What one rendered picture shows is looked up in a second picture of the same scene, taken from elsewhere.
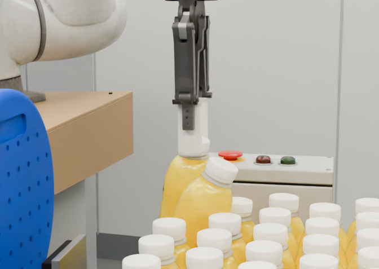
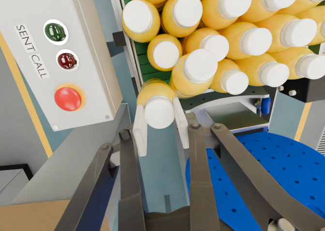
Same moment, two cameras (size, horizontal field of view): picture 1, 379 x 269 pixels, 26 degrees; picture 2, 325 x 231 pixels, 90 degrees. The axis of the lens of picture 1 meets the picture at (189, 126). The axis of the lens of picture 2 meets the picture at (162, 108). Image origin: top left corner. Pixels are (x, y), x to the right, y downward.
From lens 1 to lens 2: 1.04 m
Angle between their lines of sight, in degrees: 76
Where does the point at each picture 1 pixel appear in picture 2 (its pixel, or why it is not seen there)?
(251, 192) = (101, 62)
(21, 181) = not seen: hidden behind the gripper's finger
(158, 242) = (283, 72)
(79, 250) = (231, 126)
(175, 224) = (242, 78)
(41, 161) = (218, 192)
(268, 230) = not seen: outside the picture
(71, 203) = (30, 201)
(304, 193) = (83, 8)
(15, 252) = not seen: hidden behind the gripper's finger
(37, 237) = (212, 155)
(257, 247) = not seen: outside the picture
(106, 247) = not seen: outside the picture
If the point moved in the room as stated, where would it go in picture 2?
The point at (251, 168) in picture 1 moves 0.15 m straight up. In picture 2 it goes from (94, 66) to (4, 109)
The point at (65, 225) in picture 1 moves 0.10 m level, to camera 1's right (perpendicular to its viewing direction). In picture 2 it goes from (45, 190) to (26, 172)
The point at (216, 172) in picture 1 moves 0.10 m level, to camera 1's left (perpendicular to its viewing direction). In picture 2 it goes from (215, 66) to (230, 129)
